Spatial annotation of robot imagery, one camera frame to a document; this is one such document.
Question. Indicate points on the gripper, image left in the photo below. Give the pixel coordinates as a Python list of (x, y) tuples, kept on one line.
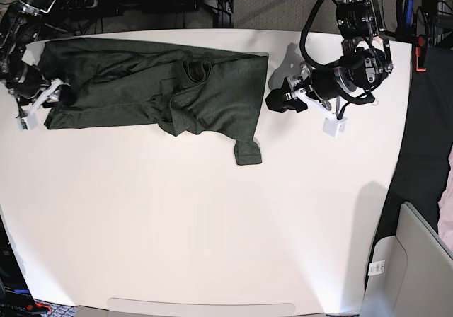
[(26, 83)]

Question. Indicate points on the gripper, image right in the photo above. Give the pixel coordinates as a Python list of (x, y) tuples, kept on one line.
[(311, 88)]

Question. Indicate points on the green long-sleeve T-shirt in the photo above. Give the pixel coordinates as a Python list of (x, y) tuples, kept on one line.
[(110, 83)]

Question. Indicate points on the black power strip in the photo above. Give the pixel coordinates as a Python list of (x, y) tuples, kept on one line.
[(79, 4)]

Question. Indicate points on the red clamp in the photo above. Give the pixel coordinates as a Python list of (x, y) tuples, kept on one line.
[(421, 47)]

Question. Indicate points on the dark grey cloth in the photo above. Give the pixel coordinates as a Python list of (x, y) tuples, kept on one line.
[(423, 163)]

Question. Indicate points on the white barcode label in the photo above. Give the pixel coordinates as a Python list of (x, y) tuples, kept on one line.
[(376, 268)]

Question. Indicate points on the black box with red logo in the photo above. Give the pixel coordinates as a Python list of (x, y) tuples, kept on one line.
[(16, 299)]

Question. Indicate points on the grey plastic bin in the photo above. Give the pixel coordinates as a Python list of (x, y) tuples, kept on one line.
[(417, 280)]

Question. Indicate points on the blue handled tool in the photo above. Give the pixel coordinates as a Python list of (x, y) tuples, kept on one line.
[(408, 13)]

